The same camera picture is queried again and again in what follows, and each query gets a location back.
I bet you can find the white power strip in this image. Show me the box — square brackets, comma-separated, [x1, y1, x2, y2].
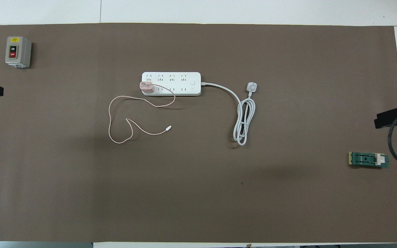
[141, 72, 202, 96]

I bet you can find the white power cord with plug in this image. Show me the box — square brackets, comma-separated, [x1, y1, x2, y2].
[200, 82, 258, 146]

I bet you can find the brown table mat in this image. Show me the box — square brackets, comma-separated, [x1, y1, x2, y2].
[0, 23, 397, 243]

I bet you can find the grey on-off switch box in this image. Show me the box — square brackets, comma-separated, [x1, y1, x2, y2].
[5, 36, 32, 68]

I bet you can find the pink charging cable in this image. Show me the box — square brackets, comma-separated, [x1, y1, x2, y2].
[108, 83, 176, 144]

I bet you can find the pink charger plug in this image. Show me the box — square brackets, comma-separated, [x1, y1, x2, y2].
[140, 81, 155, 95]

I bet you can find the green knife switch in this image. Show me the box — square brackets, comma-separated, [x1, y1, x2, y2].
[348, 152, 389, 169]

